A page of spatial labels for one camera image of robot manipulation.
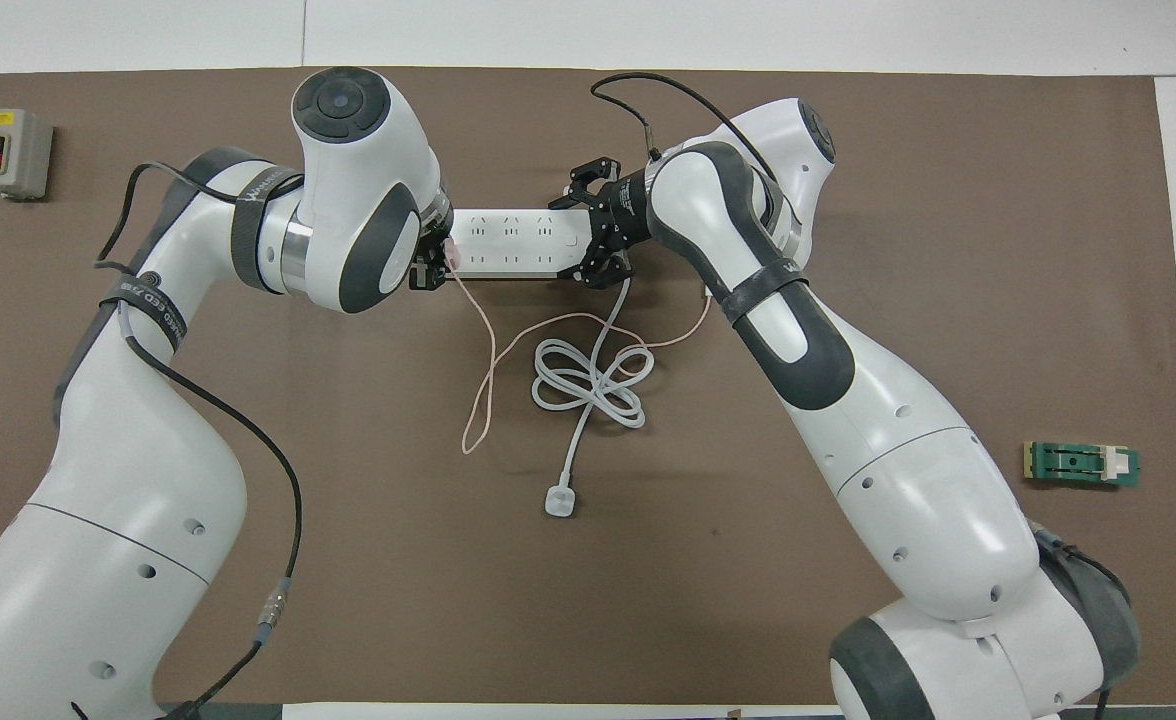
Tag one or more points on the brown table mat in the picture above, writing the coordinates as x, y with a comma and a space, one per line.
648, 600

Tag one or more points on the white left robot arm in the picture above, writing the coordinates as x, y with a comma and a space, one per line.
148, 450

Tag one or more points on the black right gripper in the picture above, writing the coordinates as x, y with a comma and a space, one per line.
614, 215

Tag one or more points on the white power strip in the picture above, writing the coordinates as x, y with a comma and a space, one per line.
518, 245

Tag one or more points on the grey on-off switch box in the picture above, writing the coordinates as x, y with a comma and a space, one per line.
23, 150

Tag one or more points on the green circuit board module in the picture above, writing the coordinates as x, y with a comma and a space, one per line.
1073, 463

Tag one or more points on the pink charger adapter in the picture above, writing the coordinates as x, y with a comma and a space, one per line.
453, 257

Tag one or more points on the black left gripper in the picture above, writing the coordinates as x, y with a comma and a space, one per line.
426, 276

